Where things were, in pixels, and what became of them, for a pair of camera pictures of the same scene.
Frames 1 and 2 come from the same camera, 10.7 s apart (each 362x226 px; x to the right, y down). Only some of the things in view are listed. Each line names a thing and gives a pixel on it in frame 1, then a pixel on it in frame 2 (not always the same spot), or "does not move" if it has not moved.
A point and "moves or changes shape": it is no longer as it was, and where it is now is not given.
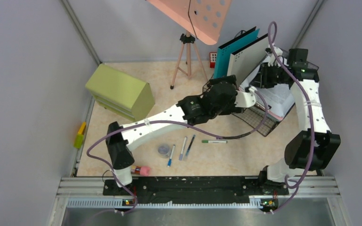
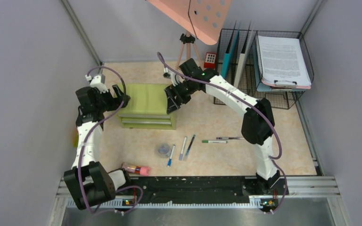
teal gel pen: x=190 y=144 does not move
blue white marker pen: x=170 y=159 does not move
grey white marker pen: x=181 y=156 does not move
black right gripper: x=260 y=80 -> x=174 y=103
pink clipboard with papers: x=279 y=97 -> x=282 y=62
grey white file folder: x=242 y=61 moves or changes shape
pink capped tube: x=144 y=171 does not move
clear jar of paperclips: x=164 y=150 does not move
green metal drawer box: x=120 y=92 moves or changes shape
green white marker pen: x=215 y=141 does not move
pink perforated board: x=204 y=18 does not move
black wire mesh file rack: x=259 y=117 moves or changes shape
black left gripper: x=231 y=108 -> x=115 y=101
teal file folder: x=223 y=53 moves or changes shape
